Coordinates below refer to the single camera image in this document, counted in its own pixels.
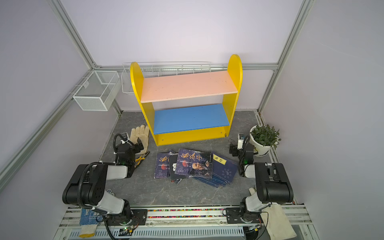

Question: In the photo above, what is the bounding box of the dark wolf cover book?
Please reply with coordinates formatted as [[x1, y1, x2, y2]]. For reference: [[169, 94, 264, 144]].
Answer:
[[169, 154, 187, 182]]

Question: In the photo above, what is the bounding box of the lower blue book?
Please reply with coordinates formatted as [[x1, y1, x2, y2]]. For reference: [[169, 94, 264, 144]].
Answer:
[[193, 177, 227, 188]]

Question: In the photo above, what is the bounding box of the yellow wooden bookshelf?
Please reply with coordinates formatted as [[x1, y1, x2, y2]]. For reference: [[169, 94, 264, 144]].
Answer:
[[129, 54, 243, 146]]

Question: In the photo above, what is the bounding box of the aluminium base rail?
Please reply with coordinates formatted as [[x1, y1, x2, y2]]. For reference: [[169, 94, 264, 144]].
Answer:
[[53, 205, 319, 240]]

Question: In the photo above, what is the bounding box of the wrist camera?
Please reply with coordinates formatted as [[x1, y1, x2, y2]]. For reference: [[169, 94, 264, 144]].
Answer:
[[237, 134, 246, 150], [121, 134, 130, 144]]

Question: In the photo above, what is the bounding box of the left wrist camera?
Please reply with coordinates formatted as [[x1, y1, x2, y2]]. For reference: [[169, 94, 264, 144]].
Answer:
[[121, 134, 130, 144]]

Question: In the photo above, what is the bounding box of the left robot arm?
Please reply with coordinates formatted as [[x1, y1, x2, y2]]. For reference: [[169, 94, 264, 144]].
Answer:
[[62, 134, 144, 225]]

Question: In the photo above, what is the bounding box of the white cloth glove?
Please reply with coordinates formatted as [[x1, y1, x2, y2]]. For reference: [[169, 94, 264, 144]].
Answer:
[[246, 188, 297, 240]]

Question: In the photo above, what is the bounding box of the white mesh basket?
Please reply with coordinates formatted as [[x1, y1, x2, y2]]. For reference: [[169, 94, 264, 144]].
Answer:
[[73, 70, 122, 112]]

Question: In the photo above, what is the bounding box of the purple book with old man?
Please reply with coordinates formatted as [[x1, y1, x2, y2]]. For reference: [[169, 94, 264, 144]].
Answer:
[[176, 149, 213, 179]]

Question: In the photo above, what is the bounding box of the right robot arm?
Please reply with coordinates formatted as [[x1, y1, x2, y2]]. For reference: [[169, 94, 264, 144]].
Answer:
[[230, 134, 294, 223]]

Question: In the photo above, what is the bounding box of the blue knit glove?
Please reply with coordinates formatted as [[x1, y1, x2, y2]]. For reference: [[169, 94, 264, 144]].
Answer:
[[79, 209, 103, 238]]

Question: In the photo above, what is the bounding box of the white wire rack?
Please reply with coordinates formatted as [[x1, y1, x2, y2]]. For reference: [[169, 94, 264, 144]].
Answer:
[[121, 62, 213, 95]]

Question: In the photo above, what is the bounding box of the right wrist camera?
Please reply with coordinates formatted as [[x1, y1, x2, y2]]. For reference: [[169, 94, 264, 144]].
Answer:
[[237, 134, 246, 150]]

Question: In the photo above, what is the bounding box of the middle blue book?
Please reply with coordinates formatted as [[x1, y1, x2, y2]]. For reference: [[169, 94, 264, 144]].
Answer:
[[204, 176, 231, 185]]

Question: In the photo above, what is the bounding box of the potted green plant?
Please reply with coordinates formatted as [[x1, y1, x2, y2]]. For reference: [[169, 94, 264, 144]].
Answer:
[[250, 125, 281, 157]]

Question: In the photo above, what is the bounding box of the top blue yellow-label book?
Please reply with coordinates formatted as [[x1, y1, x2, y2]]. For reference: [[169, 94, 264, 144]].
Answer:
[[211, 153, 238, 184]]

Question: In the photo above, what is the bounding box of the beige work glove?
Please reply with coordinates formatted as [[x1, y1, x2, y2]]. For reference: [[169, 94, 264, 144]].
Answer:
[[130, 125, 150, 155]]

